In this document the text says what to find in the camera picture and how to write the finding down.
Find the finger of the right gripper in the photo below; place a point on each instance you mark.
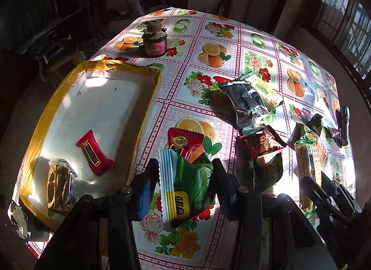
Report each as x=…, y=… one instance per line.
x=316, y=194
x=338, y=192

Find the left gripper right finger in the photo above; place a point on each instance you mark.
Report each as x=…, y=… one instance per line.
x=226, y=185

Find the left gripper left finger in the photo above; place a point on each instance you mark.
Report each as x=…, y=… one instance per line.
x=142, y=191

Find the green blue striped snack packet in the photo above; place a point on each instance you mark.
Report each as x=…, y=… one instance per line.
x=184, y=187

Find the dark red brown snack packet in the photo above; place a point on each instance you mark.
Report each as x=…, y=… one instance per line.
x=261, y=158

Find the red small snack bar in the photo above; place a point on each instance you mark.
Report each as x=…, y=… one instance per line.
x=97, y=160

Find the red square snack packet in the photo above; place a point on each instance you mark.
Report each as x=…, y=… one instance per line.
x=184, y=142

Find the silver foil snack packet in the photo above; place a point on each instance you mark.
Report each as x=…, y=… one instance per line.
x=240, y=105

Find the brown foil snack packet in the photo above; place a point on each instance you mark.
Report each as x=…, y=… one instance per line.
x=61, y=187

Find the yellow green cracker pack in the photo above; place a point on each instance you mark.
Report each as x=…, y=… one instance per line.
x=270, y=97

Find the green peas snack packet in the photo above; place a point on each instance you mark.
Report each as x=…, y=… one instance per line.
x=309, y=155

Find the black flashlight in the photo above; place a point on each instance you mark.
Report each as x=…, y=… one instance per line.
x=344, y=125

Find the gold rimmed white tray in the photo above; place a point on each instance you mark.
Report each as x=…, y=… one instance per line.
x=110, y=98

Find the dark jar with cork lid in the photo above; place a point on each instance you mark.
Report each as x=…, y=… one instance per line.
x=155, y=39

